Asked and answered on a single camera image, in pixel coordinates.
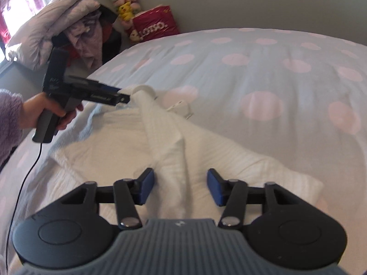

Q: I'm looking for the polka dot bed blanket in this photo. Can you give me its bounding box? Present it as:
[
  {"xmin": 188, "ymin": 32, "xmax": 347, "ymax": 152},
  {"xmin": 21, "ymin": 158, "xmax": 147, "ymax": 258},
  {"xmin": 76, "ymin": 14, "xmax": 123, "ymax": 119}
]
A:
[{"xmin": 0, "ymin": 28, "xmax": 367, "ymax": 275}]

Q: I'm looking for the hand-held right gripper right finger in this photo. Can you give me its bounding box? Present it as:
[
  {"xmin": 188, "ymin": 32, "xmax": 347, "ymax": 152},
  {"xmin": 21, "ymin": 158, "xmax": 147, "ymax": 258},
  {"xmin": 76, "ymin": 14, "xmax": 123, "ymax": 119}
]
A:
[{"xmin": 207, "ymin": 168, "xmax": 301, "ymax": 230}]

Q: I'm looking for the person's left hand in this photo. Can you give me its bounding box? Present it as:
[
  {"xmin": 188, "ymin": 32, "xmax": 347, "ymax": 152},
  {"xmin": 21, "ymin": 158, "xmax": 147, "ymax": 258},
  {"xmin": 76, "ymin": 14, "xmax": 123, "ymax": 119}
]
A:
[{"xmin": 23, "ymin": 93, "xmax": 84, "ymax": 131}]

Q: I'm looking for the red plastic bag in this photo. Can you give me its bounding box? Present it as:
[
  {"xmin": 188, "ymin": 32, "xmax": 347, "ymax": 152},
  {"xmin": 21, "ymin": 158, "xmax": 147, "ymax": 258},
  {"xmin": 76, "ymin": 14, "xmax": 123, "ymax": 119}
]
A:
[{"xmin": 132, "ymin": 5, "xmax": 181, "ymax": 44}]

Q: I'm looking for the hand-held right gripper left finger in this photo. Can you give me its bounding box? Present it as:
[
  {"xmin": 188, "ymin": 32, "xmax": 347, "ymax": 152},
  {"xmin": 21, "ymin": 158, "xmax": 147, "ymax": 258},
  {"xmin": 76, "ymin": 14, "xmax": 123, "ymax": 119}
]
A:
[{"xmin": 61, "ymin": 168, "xmax": 155, "ymax": 230}]

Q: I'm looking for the purple crumpled cloth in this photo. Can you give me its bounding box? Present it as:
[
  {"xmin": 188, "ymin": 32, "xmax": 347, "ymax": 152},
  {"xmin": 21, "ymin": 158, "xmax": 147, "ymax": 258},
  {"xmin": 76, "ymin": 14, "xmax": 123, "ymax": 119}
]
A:
[{"xmin": 64, "ymin": 8, "xmax": 104, "ymax": 66}]

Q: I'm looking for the window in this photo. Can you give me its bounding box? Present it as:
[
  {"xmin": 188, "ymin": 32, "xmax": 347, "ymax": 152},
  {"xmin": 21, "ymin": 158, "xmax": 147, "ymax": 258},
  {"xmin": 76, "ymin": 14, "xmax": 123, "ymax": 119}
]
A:
[{"xmin": 0, "ymin": 0, "xmax": 76, "ymax": 61}]

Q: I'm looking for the person's left forearm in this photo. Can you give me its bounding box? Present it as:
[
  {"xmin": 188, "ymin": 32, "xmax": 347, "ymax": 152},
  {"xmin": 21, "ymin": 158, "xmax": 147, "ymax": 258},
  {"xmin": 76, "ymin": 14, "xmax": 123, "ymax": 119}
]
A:
[{"xmin": 0, "ymin": 89, "xmax": 25, "ymax": 165}]

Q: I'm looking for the white textured garment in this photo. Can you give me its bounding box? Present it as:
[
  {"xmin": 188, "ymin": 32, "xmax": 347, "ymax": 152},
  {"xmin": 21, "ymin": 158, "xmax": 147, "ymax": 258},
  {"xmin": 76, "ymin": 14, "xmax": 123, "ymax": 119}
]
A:
[{"xmin": 50, "ymin": 84, "xmax": 323, "ymax": 221}]

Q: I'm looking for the yellow plush toy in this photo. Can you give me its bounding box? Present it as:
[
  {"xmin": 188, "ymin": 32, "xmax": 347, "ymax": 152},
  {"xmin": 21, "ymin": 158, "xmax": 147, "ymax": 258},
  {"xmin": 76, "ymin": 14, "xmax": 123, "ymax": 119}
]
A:
[{"xmin": 117, "ymin": 1, "xmax": 133, "ymax": 21}]

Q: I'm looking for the black cable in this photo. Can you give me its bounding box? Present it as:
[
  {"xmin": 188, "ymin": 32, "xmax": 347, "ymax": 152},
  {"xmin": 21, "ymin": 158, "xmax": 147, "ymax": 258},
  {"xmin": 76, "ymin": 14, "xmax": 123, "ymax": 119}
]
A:
[{"xmin": 5, "ymin": 142, "xmax": 43, "ymax": 267}]

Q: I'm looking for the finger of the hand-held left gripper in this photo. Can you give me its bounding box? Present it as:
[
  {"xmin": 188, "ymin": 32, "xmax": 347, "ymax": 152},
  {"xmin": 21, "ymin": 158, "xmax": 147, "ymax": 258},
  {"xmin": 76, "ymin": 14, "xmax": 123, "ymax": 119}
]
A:
[
  {"xmin": 69, "ymin": 76, "xmax": 121, "ymax": 93},
  {"xmin": 86, "ymin": 92, "xmax": 131, "ymax": 106}
]

